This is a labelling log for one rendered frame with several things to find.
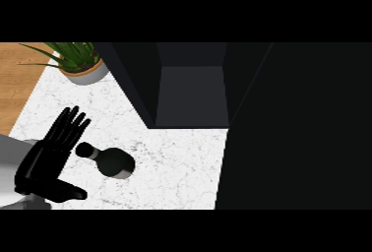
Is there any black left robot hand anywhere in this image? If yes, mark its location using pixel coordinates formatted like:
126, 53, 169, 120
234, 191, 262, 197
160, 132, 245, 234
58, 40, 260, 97
14, 105, 93, 204

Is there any dark wine bottle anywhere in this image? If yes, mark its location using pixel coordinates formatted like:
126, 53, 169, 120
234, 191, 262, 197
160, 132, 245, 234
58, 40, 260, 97
74, 141, 138, 180

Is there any dark grey open cabinet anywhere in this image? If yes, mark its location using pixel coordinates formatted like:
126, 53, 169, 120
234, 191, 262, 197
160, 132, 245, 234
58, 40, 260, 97
92, 41, 275, 130

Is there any green potted plant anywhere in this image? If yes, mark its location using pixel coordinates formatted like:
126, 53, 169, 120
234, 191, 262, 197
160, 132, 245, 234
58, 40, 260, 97
18, 41, 111, 87

